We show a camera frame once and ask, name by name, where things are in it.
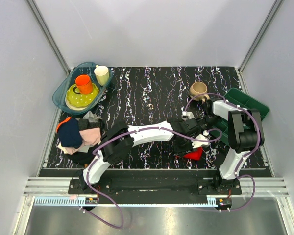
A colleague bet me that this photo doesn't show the red underwear white trim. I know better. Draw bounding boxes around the red underwear white trim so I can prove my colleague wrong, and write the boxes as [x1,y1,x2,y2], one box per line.
[183,147,203,161]

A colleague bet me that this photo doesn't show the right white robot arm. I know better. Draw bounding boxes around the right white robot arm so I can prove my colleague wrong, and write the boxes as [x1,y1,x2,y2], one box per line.
[203,100,265,194]

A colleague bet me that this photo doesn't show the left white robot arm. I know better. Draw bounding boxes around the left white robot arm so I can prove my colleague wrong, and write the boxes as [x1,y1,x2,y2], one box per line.
[79,118,208,194]

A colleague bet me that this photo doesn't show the green divided organizer tray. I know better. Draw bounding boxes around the green divided organizer tray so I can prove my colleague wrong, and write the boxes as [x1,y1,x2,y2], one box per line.
[214,88,270,146]

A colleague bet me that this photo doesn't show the beige ceramic mug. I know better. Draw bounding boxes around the beige ceramic mug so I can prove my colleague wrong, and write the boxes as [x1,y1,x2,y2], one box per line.
[189,82,210,101]

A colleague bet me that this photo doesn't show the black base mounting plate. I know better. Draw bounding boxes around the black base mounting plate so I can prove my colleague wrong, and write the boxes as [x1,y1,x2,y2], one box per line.
[35,168,271,204]

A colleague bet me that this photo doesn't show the cream yellow cup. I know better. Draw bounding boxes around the cream yellow cup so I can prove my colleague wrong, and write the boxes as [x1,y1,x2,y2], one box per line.
[94,65,110,86]

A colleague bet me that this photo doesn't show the pile of mixed clothes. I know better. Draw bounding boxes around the pile of mixed clothes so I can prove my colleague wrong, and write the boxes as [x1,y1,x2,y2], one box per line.
[56,111,105,165]

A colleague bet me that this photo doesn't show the orange mug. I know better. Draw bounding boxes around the orange mug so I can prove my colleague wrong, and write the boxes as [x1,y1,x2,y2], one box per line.
[73,75,93,94]

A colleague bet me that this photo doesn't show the teal transparent plastic basin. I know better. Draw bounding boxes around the teal transparent plastic basin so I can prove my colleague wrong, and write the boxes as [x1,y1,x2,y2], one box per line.
[52,62,113,115]

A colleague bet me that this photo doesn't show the yellow green dotted plate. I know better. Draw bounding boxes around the yellow green dotted plate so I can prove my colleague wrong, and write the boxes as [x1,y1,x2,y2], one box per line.
[65,83,99,110]

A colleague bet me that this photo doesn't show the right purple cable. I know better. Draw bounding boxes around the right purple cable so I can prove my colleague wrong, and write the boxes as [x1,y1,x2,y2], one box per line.
[185,93,265,212]

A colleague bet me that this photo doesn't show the purple cable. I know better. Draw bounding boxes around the purple cable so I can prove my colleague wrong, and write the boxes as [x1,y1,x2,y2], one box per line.
[85,124,222,229]
[185,93,265,212]

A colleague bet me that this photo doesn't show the aluminium rail frame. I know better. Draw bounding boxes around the aluminium rail frame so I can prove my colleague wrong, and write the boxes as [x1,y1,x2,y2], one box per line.
[24,177,289,208]

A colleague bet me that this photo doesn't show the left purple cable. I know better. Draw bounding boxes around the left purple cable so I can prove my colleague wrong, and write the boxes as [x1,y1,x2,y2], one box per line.
[85,124,222,229]

